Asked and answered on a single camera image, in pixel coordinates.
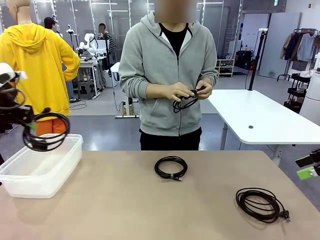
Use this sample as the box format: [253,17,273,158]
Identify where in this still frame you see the gray step stool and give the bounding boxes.
[77,81,95,100]

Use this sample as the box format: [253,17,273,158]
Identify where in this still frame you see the black bags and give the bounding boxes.
[234,49,256,70]

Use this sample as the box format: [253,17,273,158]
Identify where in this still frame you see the white camera stand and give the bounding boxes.
[66,24,77,51]

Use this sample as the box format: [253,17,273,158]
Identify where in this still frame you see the pale mannequin head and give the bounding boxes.
[6,0,33,26]

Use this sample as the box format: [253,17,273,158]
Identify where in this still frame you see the clear plastic storage box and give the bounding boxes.
[0,133,84,200]

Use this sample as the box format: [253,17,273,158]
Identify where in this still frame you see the background workbench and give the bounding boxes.
[69,58,106,100]

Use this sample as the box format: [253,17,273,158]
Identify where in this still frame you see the person's right hand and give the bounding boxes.
[164,82,195,102]

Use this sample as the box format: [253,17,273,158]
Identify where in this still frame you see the orange shorts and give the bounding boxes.
[34,116,71,137]

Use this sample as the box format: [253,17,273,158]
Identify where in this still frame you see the black cable gray tie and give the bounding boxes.
[154,156,188,183]

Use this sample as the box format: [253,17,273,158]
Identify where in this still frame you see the white shoe rack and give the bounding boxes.
[216,58,236,78]

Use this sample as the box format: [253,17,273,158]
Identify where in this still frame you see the clothes rack with garments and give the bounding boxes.
[276,28,320,82]

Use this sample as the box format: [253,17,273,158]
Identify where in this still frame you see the yellow hoodie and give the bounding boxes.
[0,22,81,122]

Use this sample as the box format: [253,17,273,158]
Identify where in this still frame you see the person's left hand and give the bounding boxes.
[195,82,213,100]

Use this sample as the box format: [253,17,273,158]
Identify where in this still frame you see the white cylindrical bin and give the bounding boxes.
[298,52,320,126]

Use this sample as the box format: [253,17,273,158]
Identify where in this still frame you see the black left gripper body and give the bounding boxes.
[0,93,20,133]

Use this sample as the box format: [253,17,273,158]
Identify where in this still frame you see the black trousers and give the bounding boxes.
[139,126,203,151]

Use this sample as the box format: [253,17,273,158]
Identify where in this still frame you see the black tripod pole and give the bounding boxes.
[246,28,269,91]

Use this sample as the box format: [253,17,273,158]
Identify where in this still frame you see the man in black cap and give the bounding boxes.
[44,16,81,103]

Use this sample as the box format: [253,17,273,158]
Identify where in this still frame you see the black utility cart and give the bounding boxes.
[283,73,312,113]

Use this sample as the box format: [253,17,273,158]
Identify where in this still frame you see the small white desk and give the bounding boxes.
[109,61,141,119]

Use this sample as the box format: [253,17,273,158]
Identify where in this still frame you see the person's right forearm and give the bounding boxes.
[145,82,168,100]

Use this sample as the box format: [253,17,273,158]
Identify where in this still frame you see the gray zip hoodie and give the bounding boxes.
[118,11,219,137]

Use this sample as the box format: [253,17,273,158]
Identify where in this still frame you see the person in striped shirt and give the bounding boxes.
[97,22,116,71]

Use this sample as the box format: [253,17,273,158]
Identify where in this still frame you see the large white table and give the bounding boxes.
[207,89,320,145]

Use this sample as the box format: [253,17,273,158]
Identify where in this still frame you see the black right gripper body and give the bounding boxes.
[309,148,320,176]

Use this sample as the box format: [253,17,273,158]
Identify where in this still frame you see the long black usb cable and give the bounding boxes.
[235,187,292,224]

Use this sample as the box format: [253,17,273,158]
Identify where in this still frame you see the black thick cable with plug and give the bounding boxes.
[22,107,72,152]

